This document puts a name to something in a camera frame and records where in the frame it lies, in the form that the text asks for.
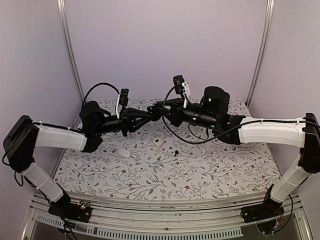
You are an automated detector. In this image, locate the right aluminium frame post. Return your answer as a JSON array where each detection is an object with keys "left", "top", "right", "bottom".
[{"left": 245, "top": 0, "right": 275, "bottom": 109}]

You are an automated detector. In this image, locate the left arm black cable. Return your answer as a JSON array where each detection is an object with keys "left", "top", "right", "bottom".
[{"left": 82, "top": 82, "right": 121, "bottom": 106}]

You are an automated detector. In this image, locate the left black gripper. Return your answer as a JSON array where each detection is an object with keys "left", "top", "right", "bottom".
[{"left": 94, "top": 107, "right": 153, "bottom": 137}]

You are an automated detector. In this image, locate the aluminium frame post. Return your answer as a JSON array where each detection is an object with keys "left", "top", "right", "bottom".
[
  {"left": 56, "top": 0, "right": 85, "bottom": 103},
  {"left": 245, "top": 0, "right": 275, "bottom": 109}
]

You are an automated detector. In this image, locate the front aluminium rail base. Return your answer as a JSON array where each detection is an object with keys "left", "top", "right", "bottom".
[{"left": 21, "top": 193, "right": 315, "bottom": 240}]

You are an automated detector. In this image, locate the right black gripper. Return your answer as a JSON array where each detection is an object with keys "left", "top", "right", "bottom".
[{"left": 154, "top": 98, "right": 218, "bottom": 131}]

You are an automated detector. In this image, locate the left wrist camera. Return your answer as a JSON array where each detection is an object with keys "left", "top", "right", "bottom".
[{"left": 115, "top": 88, "right": 129, "bottom": 119}]

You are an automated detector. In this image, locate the open white charging case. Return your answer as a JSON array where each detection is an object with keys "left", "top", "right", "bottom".
[{"left": 152, "top": 138, "right": 164, "bottom": 147}]

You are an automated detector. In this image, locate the floral patterned table mat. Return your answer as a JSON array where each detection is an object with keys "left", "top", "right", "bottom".
[{"left": 53, "top": 98, "right": 283, "bottom": 201}]

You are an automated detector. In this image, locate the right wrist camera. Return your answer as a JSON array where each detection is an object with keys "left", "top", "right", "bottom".
[{"left": 173, "top": 75, "right": 191, "bottom": 108}]

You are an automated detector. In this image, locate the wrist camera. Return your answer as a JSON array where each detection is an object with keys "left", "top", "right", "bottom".
[
  {"left": 173, "top": 75, "right": 191, "bottom": 108},
  {"left": 115, "top": 88, "right": 129, "bottom": 119}
]

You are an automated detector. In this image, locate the left aluminium frame post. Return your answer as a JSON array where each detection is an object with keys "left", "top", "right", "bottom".
[{"left": 56, "top": 0, "right": 85, "bottom": 103}]

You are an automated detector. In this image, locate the closed white charging case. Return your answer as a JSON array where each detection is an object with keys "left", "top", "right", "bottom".
[{"left": 118, "top": 148, "right": 131, "bottom": 158}]

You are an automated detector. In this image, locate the black earbud charging case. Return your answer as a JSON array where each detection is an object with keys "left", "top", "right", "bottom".
[{"left": 147, "top": 105, "right": 163, "bottom": 122}]

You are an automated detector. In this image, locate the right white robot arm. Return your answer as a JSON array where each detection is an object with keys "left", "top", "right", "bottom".
[{"left": 153, "top": 86, "right": 320, "bottom": 223}]

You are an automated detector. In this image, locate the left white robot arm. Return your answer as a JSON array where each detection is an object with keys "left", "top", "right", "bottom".
[{"left": 3, "top": 101, "right": 161, "bottom": 223}]

